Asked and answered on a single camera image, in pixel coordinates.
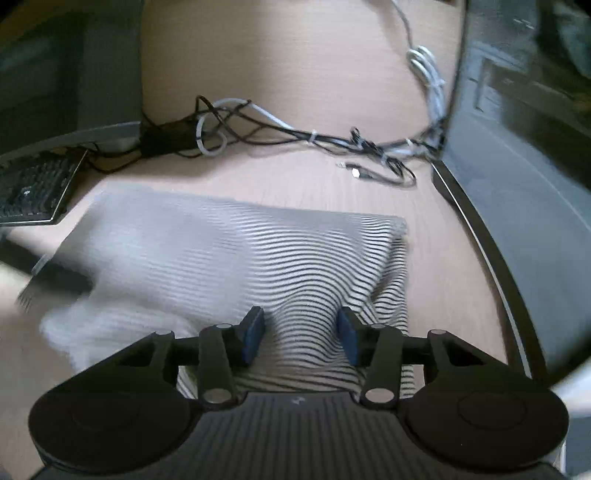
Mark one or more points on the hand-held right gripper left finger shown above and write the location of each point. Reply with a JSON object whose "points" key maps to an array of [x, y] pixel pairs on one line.
{"points": [[253, 336]]}

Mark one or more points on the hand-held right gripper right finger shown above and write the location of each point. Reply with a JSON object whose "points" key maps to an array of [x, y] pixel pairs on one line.
{"points": [[347, 339]]}

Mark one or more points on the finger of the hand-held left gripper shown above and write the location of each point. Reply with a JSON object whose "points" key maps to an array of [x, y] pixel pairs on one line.
{"points": [[55, 277]]}

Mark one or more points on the striped black and white shirt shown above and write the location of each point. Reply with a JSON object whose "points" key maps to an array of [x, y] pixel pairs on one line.
{"points": [[231, 249]]}

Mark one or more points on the black keyboard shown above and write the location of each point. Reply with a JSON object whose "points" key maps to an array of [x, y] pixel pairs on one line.
{"points": [[32, 189]]}

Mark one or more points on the black power adapter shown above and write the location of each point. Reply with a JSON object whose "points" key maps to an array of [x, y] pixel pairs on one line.
{"points": [[166, 136]]}

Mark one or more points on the grey computer monitor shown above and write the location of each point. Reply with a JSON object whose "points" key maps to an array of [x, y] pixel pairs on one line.
{"points": [[69, 69]]}

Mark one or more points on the large dark computer monitor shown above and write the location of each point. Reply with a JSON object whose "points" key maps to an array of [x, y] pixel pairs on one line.
{"points": [[526, 161]]}

